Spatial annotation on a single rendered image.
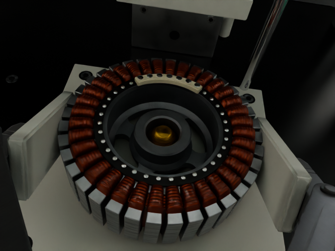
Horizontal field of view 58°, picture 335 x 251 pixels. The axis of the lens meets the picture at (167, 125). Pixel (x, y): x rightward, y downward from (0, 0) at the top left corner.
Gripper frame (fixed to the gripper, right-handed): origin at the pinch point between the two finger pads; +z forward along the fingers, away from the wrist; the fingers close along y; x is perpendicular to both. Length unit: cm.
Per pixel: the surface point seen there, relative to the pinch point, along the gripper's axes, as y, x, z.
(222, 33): 4.3, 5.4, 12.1
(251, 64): 5.8, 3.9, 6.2
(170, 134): 0.4, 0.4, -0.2
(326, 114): 13.4, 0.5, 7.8
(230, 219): 4.5, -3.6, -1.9
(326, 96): 13.9, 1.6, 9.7
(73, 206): -4.4, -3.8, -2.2
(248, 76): 5.9, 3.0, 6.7
